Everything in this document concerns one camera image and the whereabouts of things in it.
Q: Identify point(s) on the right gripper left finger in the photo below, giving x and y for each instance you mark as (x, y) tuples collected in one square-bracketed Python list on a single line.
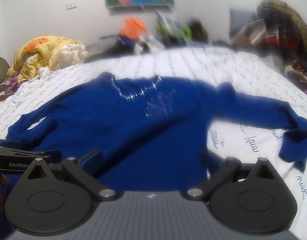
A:
[(81, 172)]

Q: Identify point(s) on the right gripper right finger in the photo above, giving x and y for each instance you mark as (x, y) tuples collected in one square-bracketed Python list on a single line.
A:
[(221, 171)]

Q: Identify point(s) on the blue knit sweater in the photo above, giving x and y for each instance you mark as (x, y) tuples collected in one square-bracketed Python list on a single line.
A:
[(151, 132)]

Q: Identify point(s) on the dark clothes pile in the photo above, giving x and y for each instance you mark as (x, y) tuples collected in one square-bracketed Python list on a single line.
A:
[(110, 46)]

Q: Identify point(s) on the white script-print bed sheet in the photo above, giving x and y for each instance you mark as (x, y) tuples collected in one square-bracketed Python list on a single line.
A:
[(246, 72)]

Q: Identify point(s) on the yellow crumpled blanket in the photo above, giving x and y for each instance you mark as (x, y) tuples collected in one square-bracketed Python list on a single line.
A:
[(52, 52)]

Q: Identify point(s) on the green and white items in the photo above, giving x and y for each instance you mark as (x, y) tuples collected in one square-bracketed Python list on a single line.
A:
[(173, 33)]

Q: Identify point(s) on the orange garment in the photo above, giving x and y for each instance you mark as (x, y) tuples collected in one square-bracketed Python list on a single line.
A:
[(133, 29)]

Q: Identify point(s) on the olive fur-hood jacket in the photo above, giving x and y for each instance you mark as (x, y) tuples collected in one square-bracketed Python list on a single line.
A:
[(291, 27)]

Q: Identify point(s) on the grey monitor screen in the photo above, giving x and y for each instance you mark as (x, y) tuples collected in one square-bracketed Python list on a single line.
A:
[(239, 19)]

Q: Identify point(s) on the white wall switch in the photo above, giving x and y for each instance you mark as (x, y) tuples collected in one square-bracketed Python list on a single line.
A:
[(70, 6)]

